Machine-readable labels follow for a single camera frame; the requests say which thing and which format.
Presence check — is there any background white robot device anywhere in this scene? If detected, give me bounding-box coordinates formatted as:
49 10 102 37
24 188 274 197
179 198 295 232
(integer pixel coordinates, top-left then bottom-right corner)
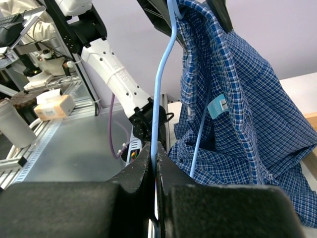
21 18 74 91

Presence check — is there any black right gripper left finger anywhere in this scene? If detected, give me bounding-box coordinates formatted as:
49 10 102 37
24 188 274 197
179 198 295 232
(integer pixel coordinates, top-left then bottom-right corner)
0 144 152 238

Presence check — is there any blue wire hanger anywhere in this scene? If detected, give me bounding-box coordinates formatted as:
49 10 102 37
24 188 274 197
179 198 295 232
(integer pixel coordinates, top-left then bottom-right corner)
150 0 213 238

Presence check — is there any cardboard box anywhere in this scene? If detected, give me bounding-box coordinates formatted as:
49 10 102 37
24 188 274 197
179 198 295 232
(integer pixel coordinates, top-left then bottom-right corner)
34 89 75 121

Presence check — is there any blue checked shirt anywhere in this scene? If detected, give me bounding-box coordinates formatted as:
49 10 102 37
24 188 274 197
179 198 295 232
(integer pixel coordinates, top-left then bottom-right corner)
169 0 317 228

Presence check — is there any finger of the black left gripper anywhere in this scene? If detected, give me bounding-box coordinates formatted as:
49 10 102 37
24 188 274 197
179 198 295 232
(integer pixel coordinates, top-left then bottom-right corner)
206 0 233 33
137 0 171 37

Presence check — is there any wooden clothes rack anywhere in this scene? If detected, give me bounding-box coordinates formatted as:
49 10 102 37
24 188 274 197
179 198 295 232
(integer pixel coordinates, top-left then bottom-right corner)
299 111 317 178

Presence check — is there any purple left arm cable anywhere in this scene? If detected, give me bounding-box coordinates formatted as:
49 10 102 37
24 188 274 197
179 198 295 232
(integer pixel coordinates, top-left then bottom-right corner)
106 93 132 159

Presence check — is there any black aluminium frame post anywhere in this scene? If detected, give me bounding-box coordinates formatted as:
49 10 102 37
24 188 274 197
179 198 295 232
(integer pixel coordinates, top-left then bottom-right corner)
44 0 99 106

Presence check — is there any grey slotted cable duct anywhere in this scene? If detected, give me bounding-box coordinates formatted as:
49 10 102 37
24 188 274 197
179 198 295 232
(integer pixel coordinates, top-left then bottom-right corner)
0 119 62 189

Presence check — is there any grey cylindrical bottle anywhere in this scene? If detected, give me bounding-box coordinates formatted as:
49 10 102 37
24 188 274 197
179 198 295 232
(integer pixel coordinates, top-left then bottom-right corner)
0 99 37 149

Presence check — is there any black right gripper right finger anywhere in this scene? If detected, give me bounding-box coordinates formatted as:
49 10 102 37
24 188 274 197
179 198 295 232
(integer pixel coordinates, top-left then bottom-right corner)
156 144 305 238

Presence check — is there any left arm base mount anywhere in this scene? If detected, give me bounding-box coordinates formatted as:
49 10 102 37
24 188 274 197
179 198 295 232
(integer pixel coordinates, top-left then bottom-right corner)
123 94 171 167

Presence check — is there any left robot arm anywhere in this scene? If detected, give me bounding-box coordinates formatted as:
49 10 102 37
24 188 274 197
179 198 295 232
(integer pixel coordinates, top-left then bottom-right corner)
46 0 172 146

